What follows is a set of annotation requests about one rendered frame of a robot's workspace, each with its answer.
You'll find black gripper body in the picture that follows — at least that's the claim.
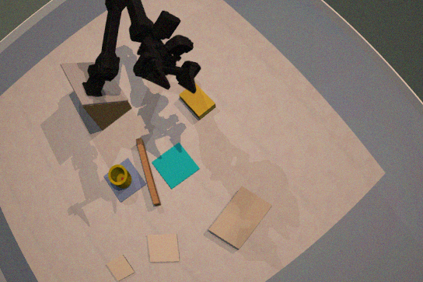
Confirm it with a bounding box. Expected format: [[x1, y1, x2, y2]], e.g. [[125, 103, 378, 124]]
[[133, 44, 201, 82]]

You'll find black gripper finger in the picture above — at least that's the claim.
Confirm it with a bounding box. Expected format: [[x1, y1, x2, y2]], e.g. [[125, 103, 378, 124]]
[[178, 66, 197, 93], [142, 58, 170, 90]]

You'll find olive yellow cup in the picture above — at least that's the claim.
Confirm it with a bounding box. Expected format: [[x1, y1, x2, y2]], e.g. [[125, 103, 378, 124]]
[[108, 164, 131, 189]]

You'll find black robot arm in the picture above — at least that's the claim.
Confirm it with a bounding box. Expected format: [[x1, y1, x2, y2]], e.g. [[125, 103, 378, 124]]
[[82, 0, 194, 96]]

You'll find brown wooden bar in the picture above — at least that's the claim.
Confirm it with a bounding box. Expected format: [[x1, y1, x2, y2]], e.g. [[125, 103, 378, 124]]
[[136, 138, 161, 206]]

